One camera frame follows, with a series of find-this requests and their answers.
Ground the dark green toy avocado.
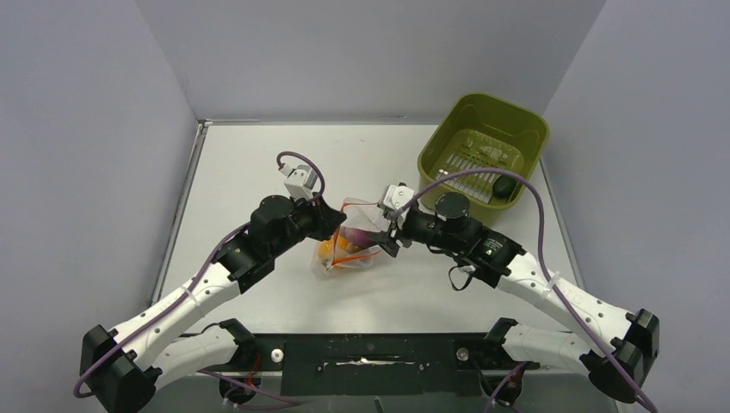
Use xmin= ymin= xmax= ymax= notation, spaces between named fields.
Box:
xmin=492 ymin=175 xmax=517 ymax=200

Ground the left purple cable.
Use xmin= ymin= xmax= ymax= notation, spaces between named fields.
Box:
xmin=72 ymin=151 xmax=326 ymax=411

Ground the purple cable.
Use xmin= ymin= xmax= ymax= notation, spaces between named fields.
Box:
xmin=387 ymin=166 xmax=659 ymax=413
xmin=72 ymin=151 xmax=326 ymax=411

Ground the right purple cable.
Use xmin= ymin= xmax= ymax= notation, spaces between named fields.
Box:
xmin=387 ymin=166 xmax=659 ymax=413

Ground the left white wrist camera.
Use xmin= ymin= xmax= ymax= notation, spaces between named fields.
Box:
xmin=284 ymin=164 xmax=319 ymax=201

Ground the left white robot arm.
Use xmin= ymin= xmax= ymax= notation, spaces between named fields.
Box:
xmin=73 ymin=195 xmax=346 ymax=412

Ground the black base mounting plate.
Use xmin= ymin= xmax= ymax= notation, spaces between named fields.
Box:
xmin=220 ymin=332 xmax=517 ymax=397

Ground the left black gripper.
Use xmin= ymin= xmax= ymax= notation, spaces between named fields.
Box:
xmin=270 ymin=189 xmax=346 ymax=257

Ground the clear zip top bag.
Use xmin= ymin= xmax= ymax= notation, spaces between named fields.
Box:
xmin=310 ymin=198 xmax=387 ymax=280

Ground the purple toy eggplant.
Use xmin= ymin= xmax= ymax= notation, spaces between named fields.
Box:
xmin=339 ymin=226 xmax=374 ymax=249

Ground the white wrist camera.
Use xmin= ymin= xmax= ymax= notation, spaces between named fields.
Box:
xmin=378 ymin=184 xmax=415 ymax=220
xmin=284 ymin=164 xmax=319 ymax=201

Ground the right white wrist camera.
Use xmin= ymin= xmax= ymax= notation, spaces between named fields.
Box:
xmin=378 ymin=184 xmax=415 ymax=220

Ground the olive green plastic basket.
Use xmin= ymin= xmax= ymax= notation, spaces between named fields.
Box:
xmin=417 ymin=93 xmax=549 ymax=225

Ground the yellow toy bell pepper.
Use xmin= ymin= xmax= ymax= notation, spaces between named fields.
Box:
xmin=316 ymin=236 xmax=360 ymax=264

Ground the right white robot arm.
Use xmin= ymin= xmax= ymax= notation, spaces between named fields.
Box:
xmin=369 ymin=193 xmax=659 ymax=404

